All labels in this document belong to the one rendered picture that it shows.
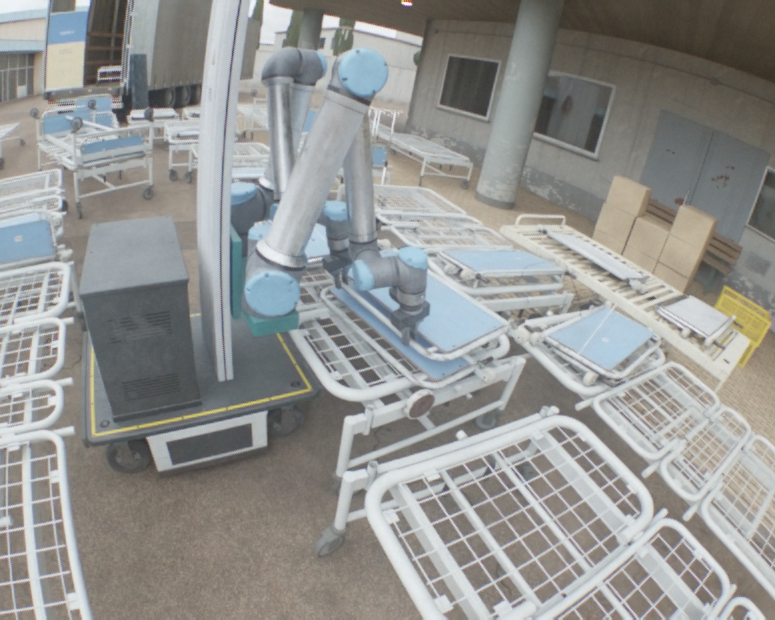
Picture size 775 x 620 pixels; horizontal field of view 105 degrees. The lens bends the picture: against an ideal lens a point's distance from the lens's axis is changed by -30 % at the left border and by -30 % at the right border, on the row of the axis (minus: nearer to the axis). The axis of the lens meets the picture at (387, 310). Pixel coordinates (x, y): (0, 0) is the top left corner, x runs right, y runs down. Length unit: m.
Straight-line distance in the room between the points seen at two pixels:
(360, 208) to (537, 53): 5.12
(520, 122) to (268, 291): 5.29
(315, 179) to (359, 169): 0.21
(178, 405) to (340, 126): 1.08
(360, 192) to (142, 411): 1.04
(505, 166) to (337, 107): 5.20
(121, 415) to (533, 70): 5.83
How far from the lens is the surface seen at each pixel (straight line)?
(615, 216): 4.80
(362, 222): 1.26
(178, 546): 1.63
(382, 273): 1.19
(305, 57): 1.61
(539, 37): 6.17
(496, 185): 6.17
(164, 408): 1.56
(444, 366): 1.55
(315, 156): 1.03
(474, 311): 1.67
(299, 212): 1.06
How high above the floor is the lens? 1.44
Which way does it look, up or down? 30 degrees down
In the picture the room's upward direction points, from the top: 12 degrees clockwise
